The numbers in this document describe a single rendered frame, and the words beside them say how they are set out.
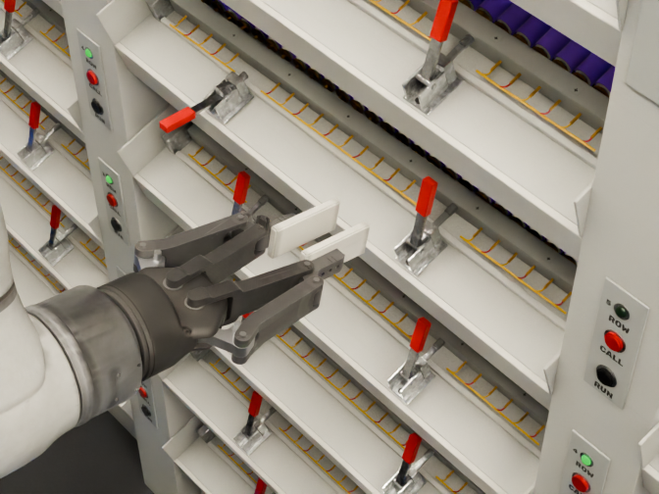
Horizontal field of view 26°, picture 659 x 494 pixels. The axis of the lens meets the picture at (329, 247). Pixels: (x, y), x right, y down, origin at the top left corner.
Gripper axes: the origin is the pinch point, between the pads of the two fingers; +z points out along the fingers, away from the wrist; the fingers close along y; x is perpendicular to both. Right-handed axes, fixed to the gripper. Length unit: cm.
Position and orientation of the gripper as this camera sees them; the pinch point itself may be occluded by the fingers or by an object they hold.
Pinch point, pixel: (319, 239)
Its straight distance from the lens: 114.2
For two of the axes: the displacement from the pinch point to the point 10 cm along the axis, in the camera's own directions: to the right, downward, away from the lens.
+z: 7.3, -3.5, 5.9
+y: 6.7, 5.5, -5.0
